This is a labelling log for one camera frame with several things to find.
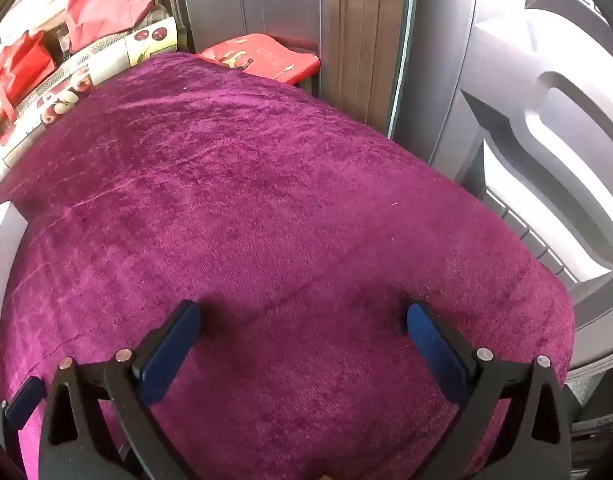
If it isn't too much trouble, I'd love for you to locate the grey panelled door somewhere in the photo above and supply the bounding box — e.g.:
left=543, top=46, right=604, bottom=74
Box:
left=387, top=0, right=613, bottom=376
left=166, top=0, right=323, bottom=57

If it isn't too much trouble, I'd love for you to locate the red printed packet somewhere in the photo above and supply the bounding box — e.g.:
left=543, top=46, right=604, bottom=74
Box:
left=195, top=33, right=320, bottom=86

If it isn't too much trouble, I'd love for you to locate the red plastic bag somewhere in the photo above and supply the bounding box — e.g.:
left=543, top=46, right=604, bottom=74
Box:
left=64, top=0, right=154, bottom=53

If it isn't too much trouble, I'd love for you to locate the glossy red shopping bag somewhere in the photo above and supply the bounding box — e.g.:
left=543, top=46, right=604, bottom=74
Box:
left=0, top=30, right=54, bottom=143

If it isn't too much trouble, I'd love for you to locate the magenta plush tablecloth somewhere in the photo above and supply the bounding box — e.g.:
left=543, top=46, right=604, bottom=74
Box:
left=0, top=52, right=575, bottom=480

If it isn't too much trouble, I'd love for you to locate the brown wooden door frame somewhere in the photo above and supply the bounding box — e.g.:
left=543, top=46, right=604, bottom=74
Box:
left=331, top=0, right=405, bottom=136

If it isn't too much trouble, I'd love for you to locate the white tray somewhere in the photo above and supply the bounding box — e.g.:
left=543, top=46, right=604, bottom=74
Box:
left=0, top=201, right=28, bottom=266

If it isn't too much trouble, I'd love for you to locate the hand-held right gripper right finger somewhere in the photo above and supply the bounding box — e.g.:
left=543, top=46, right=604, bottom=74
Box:
left=405, top=301, right=572, bottom=480

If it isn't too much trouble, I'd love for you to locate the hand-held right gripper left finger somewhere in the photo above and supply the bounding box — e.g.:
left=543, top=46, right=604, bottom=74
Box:
left=36, top=300, right=207, bottom=480

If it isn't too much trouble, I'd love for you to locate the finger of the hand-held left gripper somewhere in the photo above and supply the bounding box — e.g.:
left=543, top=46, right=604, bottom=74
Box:
left=4, top=375, right=48, bottom=433

